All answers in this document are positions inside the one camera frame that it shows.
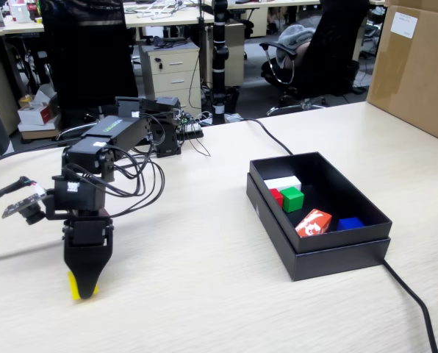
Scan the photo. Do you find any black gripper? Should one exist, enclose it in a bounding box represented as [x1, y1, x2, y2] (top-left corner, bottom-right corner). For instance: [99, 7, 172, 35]
[44, 175, 115, 300]

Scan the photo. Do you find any yellow wooden cube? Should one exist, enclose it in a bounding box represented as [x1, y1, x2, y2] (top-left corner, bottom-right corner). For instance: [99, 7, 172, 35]
[66, 271, 100, 302]

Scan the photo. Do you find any red wooden cube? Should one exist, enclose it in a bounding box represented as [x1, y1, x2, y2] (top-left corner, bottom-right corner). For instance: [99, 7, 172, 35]
[269, 188, 284, 210]

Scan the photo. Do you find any green wooden cube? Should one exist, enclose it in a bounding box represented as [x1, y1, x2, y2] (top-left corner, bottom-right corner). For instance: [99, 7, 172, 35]
[279, 186, 305, 213]

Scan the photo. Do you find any white open cardboard box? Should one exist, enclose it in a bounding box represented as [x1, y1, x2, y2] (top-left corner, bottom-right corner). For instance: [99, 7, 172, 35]
[17, 83, 61, 132]

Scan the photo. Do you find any orange printed small box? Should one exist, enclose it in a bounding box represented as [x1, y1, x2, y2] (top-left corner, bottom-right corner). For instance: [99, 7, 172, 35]
[295, 208, 333, 239]

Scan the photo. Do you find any black cardboard box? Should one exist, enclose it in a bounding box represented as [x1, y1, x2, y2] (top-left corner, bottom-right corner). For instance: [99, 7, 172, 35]
[248, 151, 393, 254]

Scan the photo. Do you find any large brown cardboard box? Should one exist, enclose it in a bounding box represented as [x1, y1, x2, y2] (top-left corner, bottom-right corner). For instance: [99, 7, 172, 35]
[365, 0, 438, 146]

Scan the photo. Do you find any robot controller board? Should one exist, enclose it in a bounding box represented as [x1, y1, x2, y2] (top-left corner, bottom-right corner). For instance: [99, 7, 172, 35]
[176, 112, 205, 140]

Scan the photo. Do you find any black mesh office chair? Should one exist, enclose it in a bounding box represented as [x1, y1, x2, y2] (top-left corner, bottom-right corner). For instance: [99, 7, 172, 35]
[38, 0, 139, 140]

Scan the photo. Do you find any white rectangular block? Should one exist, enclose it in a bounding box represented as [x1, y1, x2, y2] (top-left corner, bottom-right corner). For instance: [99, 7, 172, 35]
[263, 175, 302, 194]

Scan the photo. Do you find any beige office desk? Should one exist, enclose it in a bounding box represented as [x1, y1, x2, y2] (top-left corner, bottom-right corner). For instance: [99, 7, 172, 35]
[0, 7, 215, 38]

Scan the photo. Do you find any black pole with white bands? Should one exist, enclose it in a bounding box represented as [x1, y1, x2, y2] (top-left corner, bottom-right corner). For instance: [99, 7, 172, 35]
[210, 0, 240, 125]

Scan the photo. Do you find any narrow beige cabinet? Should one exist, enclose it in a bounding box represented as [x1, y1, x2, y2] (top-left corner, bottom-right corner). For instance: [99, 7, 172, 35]
[224, 22, 246, 88]

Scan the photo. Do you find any blue wooden cube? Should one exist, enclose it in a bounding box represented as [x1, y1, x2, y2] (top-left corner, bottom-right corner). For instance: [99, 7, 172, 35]
[336, 216, 365, 232]

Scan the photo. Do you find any white folding laptop stand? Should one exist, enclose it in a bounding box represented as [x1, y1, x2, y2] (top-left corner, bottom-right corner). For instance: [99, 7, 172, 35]
[134, 0, 182, 20]

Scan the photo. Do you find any grey blanket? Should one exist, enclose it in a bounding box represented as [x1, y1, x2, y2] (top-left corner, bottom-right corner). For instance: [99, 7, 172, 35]
[277, 24, 317, 69]

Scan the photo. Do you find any black chair with chrome arms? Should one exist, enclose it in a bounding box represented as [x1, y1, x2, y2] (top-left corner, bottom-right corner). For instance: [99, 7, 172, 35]
[259, 0, 370, 117]

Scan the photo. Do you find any white shipping label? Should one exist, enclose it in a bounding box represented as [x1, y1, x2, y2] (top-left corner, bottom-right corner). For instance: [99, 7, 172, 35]
[389, 11, 419, 40]

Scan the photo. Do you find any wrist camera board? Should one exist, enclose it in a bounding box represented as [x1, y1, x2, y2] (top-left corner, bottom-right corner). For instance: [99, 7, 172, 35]
[1, 185, 48, 226]

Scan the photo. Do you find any black usb cable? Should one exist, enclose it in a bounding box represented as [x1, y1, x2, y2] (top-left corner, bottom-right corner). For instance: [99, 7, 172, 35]
[237, 117, 438, 353]

